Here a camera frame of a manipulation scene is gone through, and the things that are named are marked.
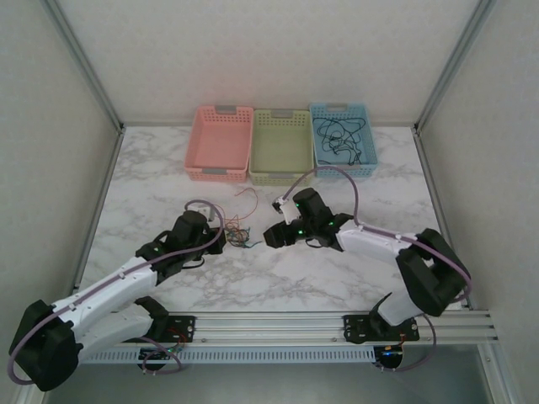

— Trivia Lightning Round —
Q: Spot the aluminium frame back rail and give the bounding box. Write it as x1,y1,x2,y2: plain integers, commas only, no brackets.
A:
120,120,419,129

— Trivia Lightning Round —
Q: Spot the green cable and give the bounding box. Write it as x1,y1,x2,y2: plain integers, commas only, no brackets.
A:
229,234,264,250

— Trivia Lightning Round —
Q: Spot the black cable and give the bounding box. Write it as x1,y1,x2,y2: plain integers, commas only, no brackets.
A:
314,117,366,166
319,120,366,166

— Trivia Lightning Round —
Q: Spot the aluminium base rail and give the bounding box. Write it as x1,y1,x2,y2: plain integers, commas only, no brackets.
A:
79,310,499,348

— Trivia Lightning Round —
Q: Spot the slotted grey cable duct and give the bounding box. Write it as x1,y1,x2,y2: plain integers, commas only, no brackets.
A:
79,347,376,364

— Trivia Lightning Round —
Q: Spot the green plastic basket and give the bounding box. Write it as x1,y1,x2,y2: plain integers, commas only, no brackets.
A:
248,108,315,188

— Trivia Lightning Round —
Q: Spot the pink plastic basket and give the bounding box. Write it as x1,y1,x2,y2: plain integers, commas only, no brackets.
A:
184,104,255,183

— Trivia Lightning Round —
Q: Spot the black mounting plate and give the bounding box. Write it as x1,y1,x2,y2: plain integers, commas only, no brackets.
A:
162,314,197,344
343,311,421,344

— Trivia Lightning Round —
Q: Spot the circuit board with wires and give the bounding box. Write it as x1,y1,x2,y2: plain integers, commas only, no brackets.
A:
372,315,437,374
138,336,185,375

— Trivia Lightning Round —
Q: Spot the blue plastic basket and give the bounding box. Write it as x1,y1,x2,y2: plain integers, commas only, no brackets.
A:
309,102,380,178

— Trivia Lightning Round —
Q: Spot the aluminium frame post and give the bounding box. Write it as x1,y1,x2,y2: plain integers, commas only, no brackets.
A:
414,0,498,135
41,0,126,132

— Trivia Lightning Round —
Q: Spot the aluminium frame side rail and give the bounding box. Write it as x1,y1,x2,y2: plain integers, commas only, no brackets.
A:
73,128,126,291
414,128,469,311

